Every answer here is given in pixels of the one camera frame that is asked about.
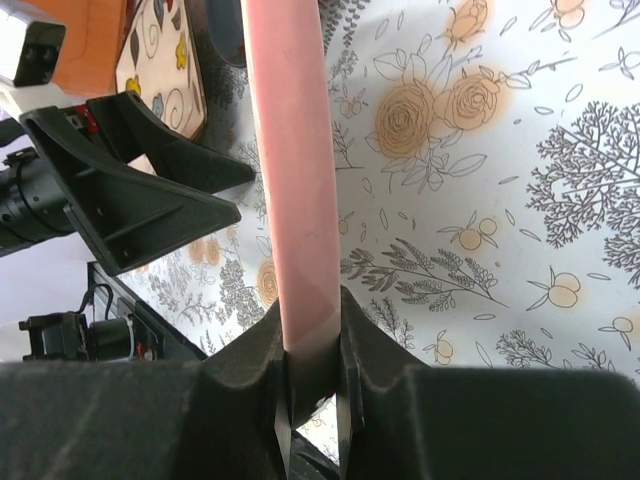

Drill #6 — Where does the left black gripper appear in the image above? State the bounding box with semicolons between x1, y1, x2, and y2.
1;92;254;275

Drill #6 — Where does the cream rectangular floral plate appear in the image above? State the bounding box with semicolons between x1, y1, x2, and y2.
115;0;207;139

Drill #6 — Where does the black round plate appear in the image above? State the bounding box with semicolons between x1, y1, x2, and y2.
204;0;246;68

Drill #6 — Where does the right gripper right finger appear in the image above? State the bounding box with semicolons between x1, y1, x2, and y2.
337;290;639;479

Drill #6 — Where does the floral table mat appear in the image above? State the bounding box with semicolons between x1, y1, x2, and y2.
123;1;639;389

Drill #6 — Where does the pink and cream plate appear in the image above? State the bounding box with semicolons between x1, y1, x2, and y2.
240;0;344;426

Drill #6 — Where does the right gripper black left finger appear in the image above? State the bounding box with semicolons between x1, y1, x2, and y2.
1;308;291;479

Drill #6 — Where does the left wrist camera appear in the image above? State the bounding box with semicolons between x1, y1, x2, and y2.
1;1;66;88

